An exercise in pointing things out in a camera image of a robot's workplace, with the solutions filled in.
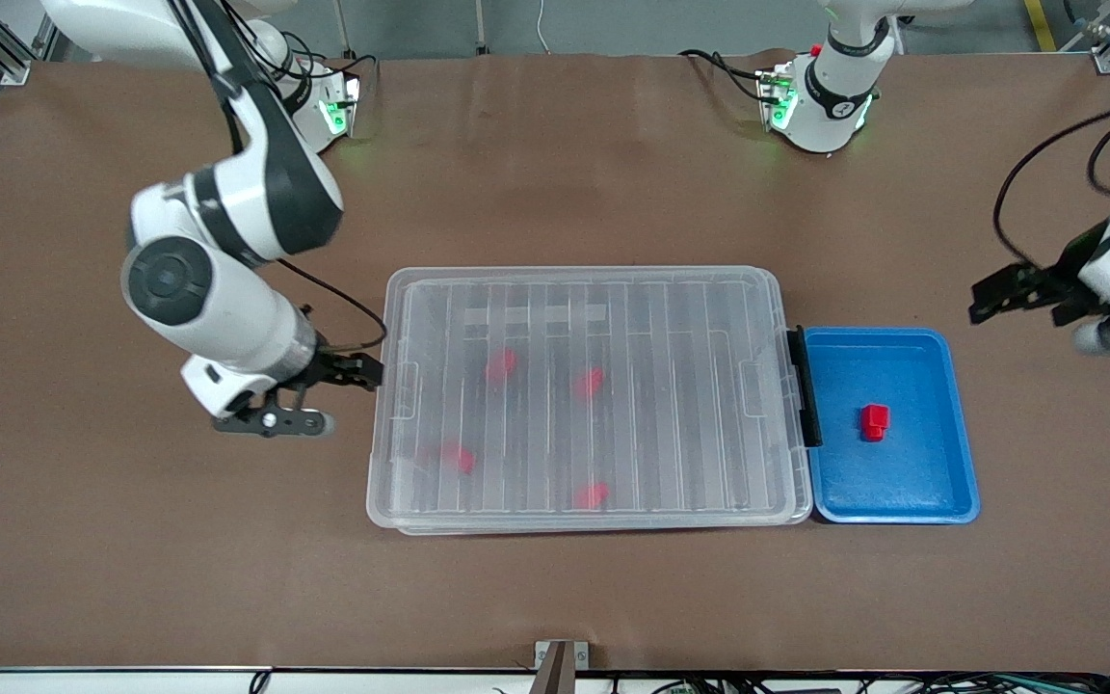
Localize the clear plastic storage box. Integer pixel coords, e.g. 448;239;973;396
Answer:
367;266;813;529

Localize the clear plastic box base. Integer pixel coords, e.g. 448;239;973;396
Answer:
367;270;814;537

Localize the blue plastic tray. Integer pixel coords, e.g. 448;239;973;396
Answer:
803;327;982;525

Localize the brown table mat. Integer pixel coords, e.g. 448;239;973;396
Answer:
0;53;1110;673

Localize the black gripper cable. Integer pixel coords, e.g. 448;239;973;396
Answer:
276;256;390;354

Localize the long black cable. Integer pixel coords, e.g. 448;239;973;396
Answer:
993;101;1110;271

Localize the black box latch handle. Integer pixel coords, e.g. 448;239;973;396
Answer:
786;325;824;450

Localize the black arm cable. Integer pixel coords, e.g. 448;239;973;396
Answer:
168;0;250;155

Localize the black base cable bundle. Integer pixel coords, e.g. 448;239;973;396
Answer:
678;48;778;102
280;29;381;107

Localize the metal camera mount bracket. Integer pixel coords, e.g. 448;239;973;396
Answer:
534;639;591;694

